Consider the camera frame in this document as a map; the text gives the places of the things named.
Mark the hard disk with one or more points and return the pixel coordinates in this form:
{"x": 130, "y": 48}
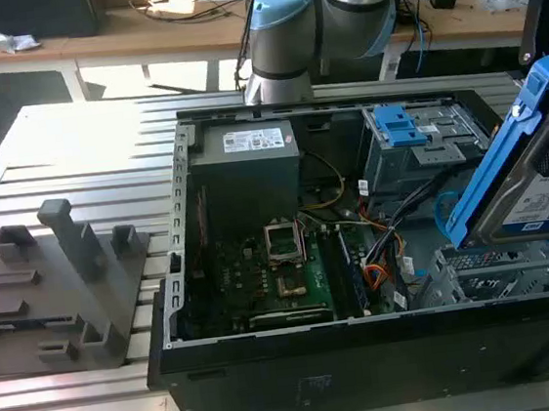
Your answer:
{"x": 498, "y": 182}

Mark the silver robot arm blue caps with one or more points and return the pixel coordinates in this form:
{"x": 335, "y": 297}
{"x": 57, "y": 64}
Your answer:
{"x": 281, "y": 38}

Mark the metal disk bay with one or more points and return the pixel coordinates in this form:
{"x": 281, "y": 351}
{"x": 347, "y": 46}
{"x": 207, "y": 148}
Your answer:
{"x": 503, "y": 275}

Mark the RAM stick in slot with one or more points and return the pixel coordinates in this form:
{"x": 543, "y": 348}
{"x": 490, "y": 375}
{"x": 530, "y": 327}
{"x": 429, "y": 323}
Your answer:
{"x": 352, "y": 271}

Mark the empty black RAM slot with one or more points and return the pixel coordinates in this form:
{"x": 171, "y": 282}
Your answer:
{"x": 332, "y": 273}

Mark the metal drive cage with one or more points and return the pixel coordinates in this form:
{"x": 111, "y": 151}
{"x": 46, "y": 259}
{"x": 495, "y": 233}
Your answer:
{"x": 427, "y": 160}

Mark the blue drive carrier latch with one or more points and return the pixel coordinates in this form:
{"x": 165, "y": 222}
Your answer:
{"x": 400, "y": 126}

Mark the CPU socket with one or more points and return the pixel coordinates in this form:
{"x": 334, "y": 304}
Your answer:
{"x": 291, "y": 286}

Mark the grey power supply unit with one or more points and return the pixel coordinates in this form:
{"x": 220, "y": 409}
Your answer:
{"x": 247, "y": 179}

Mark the black graphics card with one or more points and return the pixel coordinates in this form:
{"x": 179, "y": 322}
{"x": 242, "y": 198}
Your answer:
{"x": 291, "y": 318}

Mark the black open PC case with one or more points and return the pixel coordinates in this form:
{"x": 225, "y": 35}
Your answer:
{"x": 321, "y": 367}

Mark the green motherboard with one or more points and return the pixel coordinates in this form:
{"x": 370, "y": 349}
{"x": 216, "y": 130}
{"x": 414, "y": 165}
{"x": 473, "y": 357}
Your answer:
{"x": 257, "y": 276}

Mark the wooden desk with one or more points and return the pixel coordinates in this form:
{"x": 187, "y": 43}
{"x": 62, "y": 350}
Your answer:
{"x": 115, "y": 40}

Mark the grey parts rack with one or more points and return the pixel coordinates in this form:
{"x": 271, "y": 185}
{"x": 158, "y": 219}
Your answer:
{"x": 69, "y": 305}

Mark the large black box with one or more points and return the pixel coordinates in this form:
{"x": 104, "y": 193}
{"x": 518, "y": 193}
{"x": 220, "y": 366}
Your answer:
{"x": 19, "y": 16}

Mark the crumpled white paper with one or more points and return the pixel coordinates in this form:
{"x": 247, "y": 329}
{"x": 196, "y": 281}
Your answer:
{"x": 14, "y": 40}

